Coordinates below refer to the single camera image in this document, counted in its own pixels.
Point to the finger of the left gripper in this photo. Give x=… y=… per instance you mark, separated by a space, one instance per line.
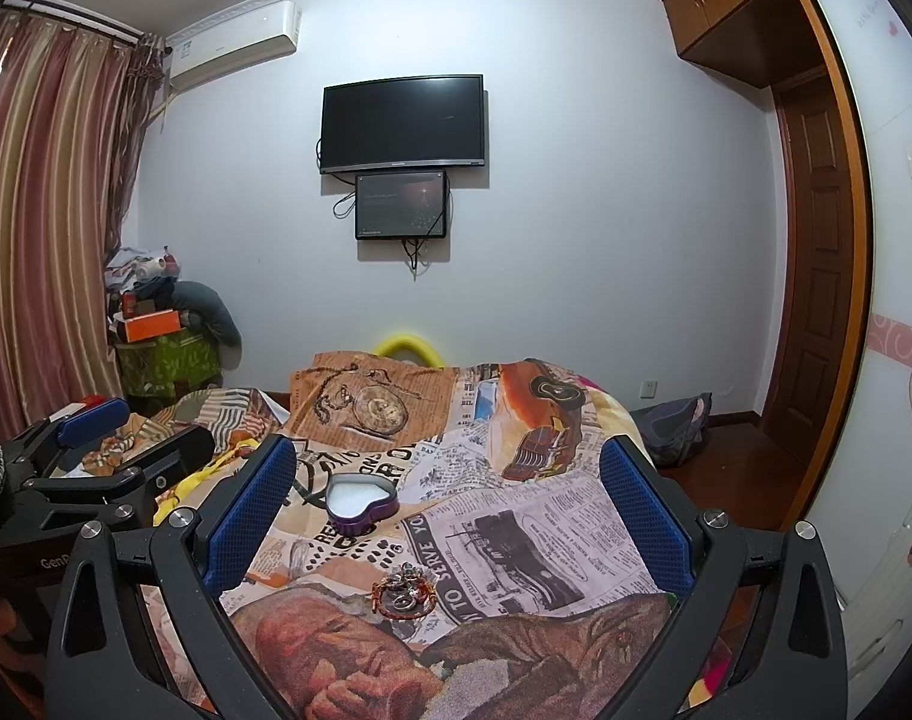
x=152 y=472
x=59 y=441

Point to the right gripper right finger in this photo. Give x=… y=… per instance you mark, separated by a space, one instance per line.
x=791 y=660

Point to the dark bag on floor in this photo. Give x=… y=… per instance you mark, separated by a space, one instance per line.
x=673 y=431

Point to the red beaded jewelry pile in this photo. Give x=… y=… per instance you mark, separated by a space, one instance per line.
x=406 y=593

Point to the wooden overhead cabinet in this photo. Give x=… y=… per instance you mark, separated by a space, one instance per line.
x=762 y=43

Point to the heart-shaped purple tin box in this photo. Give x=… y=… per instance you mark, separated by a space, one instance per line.
x=355 y=502

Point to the green patterned storage box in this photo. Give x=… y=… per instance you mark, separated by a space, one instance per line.
x=168 y=366

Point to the orange box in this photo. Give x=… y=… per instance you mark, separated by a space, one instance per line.
x=148 y=326

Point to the large wall television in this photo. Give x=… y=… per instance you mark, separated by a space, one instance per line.
x=412 y=121

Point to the wooden door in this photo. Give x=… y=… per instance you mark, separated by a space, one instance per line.
x=817 y=293

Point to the small wall monitor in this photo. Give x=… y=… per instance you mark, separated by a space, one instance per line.
x=401 y=206

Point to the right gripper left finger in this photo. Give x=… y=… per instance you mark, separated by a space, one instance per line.
x=104 y=659

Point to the wall power outlet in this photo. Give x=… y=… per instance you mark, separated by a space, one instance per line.
x=648 y=389

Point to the newspaper print bed blanket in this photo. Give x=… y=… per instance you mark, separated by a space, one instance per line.
x=545 y=607

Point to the white air conditioner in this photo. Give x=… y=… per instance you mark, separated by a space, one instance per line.
x=242 y=42

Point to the striped red curtain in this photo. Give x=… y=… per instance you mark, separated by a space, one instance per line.
x=73 y=113

